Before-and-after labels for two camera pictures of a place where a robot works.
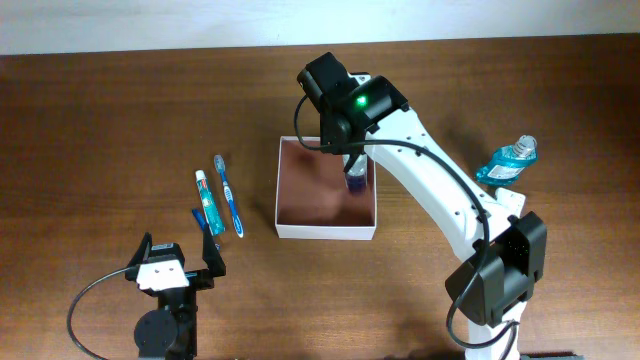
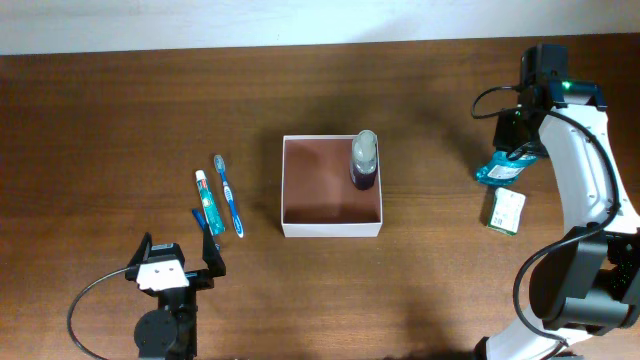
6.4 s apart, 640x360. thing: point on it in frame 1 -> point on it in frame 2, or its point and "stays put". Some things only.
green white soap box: x=512 y=201 stays put
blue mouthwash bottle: x=508 y=161 stays put
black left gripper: x=204 y=279 stays put
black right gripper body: x=331 y=134 -> x=515 y=135
